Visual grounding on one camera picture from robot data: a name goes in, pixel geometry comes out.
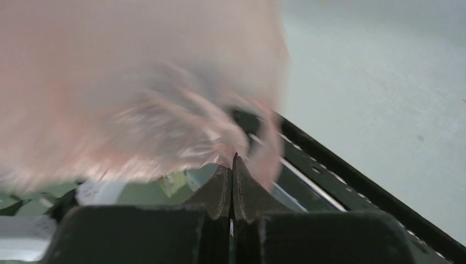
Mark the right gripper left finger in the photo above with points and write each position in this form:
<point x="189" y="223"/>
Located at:
<point x="197" y="231"/>

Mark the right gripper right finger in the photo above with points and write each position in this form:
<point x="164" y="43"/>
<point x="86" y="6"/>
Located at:
<point x="266" y="231"/>

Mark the pink plastic trash bag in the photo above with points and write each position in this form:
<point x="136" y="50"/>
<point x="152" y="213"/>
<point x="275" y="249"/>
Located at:
<point x="122" y="91"/>

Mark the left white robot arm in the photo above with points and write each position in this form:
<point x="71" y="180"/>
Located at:
<point x="28" y="238"/>

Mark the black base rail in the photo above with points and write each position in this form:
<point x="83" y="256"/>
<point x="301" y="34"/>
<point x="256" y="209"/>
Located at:
<point x="316" y="179"/>

